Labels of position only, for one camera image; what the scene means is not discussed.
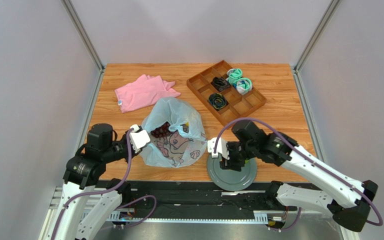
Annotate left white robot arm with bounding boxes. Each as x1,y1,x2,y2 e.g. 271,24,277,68
44,123,149,240

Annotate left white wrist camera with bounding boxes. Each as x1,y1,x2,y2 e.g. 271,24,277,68
128,124,151,154

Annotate purple cable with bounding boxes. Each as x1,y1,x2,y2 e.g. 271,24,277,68
213,117,384,233
50,128,158,240

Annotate light blue plastic bag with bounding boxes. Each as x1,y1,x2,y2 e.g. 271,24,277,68
139,97,207,168

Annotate black yellow rolled sock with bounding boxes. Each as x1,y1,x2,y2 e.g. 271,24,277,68
207,93,229,111

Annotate pink cloth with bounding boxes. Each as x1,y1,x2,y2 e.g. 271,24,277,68
114,74,181,113

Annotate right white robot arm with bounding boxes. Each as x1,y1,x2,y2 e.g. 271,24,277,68
207,117,384,233

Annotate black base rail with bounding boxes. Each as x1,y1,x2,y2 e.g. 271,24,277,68
68,179,333,221

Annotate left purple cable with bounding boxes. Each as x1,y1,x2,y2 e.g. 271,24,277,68
50,128,158,240

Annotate dark red fake grapes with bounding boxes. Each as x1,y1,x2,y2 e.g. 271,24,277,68
150,122,171,139

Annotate teal white rolled sock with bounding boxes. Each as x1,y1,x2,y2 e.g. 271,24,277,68
232,77,253,95

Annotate wooden compartment tray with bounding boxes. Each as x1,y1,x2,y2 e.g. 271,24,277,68
186,60,267,126

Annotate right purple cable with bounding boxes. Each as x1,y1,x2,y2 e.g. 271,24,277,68
213,117,384,233

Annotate grey-blue round plate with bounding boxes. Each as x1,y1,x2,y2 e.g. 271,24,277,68
206,155,258,192

